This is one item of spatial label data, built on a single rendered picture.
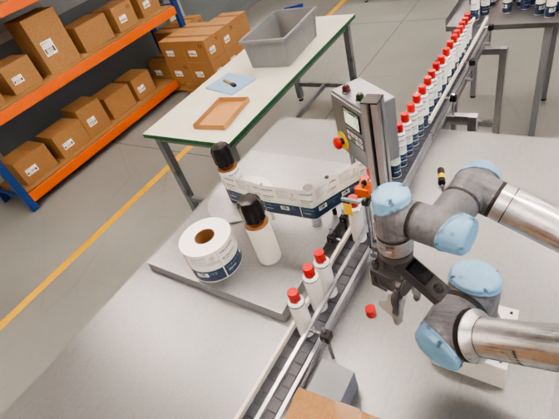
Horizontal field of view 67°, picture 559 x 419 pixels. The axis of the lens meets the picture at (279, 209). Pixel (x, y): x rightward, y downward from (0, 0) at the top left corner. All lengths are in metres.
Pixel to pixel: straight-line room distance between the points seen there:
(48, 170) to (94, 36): 1.46
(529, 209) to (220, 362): 1.01
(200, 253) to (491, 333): 0.96
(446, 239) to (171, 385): 1.02
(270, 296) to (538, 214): 0.90
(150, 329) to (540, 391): 1.23
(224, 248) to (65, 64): 3.60
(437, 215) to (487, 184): 0.13
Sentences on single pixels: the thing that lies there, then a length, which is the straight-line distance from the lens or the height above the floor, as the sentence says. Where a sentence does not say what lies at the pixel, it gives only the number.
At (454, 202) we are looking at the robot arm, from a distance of 0.82.
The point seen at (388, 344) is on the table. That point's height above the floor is 0.83.
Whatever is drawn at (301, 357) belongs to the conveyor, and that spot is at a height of 0.88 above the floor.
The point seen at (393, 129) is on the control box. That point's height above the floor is 1.39.
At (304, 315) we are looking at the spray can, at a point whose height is 1.00.
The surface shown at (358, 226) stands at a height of 0.97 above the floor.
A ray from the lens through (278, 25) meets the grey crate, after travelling 3.76.
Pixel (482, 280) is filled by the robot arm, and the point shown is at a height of 1.16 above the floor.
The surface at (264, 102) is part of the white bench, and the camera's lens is 2.81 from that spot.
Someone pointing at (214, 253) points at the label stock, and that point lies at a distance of 1.50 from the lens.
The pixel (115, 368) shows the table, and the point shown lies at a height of 0.83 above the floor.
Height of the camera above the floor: 2.02
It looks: 40 degrees down
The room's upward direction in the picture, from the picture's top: 19 degrees counter-clockwise
